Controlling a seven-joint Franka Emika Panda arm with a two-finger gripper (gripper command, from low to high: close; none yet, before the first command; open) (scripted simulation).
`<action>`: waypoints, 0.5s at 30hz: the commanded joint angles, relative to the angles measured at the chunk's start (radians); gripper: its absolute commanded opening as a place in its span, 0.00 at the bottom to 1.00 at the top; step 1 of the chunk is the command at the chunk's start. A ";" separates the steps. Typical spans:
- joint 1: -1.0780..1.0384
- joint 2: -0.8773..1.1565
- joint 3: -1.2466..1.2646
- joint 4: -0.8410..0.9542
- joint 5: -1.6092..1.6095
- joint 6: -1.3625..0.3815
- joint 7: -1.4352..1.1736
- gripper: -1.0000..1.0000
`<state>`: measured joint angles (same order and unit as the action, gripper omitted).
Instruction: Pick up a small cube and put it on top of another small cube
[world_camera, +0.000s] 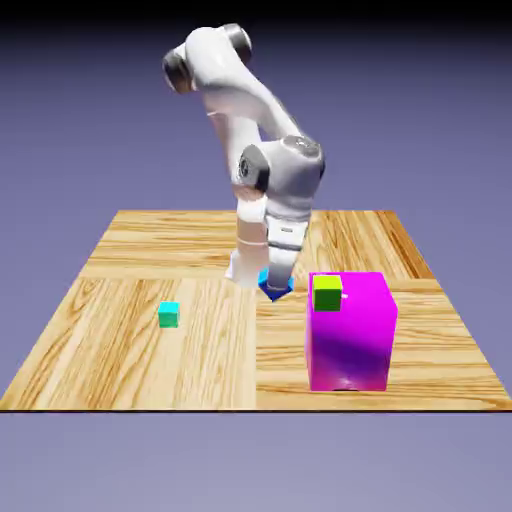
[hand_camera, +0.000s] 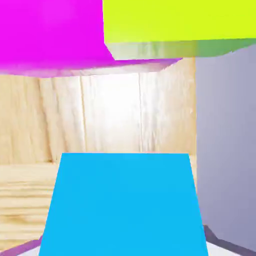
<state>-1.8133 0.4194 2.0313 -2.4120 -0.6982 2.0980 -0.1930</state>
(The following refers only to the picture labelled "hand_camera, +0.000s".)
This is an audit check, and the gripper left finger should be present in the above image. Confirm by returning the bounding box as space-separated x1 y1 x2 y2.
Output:
0 234 44 256

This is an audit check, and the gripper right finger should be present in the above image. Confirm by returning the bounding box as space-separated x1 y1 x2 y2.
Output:
202 223 256 256

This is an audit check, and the large yellow box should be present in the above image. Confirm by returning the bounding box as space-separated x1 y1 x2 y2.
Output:
101 0 256 61

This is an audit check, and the large magenta box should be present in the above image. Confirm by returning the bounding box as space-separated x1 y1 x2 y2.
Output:
0 0 184 79

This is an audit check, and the small blue cube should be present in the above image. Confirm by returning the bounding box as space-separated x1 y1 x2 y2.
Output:
38 152 210 256

